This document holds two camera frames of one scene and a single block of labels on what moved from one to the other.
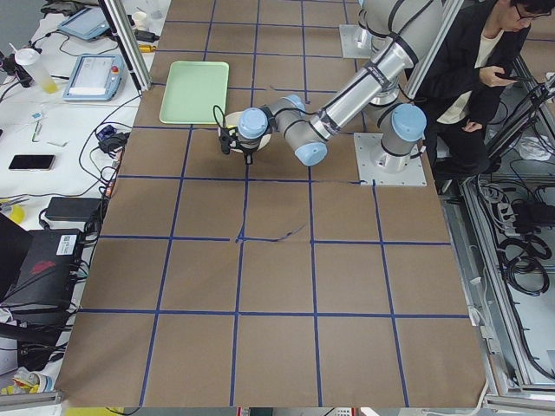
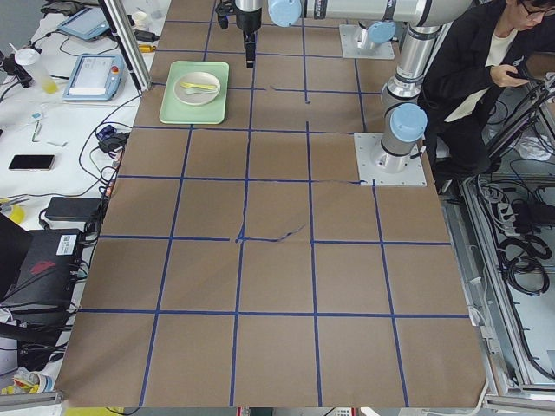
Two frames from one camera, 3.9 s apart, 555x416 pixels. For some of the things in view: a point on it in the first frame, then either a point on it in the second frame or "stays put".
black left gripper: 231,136 to 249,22
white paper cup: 140,18 stays put
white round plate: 231,120 to 197,98
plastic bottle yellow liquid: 33,59 stays put
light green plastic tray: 196,92 stays put
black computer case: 36,313 stays put
